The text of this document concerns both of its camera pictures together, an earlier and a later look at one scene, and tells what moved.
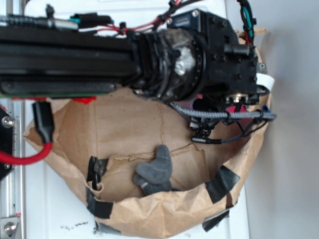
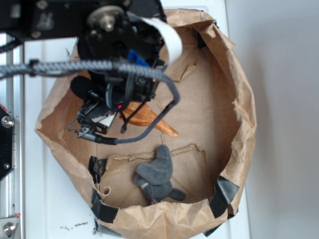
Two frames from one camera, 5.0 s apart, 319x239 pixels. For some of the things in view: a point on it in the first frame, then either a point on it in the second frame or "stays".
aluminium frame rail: (12, 186) stays
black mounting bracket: (6, 140) stays
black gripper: (232, 69) → (115, 30)
